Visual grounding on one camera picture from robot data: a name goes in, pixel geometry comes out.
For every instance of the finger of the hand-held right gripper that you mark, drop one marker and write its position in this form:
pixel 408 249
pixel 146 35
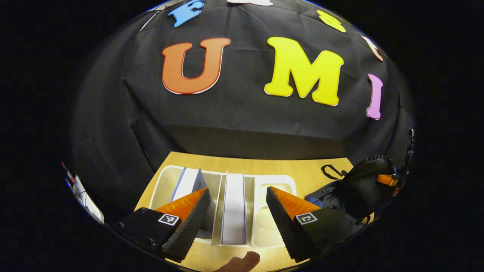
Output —
pixel 387 179

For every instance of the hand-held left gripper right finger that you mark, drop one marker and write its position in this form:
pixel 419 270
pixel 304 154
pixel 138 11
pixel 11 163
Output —
pixel 283 223

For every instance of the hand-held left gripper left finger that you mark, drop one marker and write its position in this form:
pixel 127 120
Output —
pixel 189 230

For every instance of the white plastic bookshelf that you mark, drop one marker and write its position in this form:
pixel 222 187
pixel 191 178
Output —
pixel 264 230

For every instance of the blue schoolbag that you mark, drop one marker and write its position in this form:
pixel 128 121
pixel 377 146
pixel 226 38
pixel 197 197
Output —
pixel 359 192

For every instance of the grey-purple cover book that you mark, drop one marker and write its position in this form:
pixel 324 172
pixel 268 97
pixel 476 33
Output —
pixel 187 183

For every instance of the white cover book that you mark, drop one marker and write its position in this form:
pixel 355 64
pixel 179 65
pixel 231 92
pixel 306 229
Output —
pixel 233 207

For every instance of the white side table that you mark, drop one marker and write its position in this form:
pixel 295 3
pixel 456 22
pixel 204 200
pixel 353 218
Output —
pixel 89 202

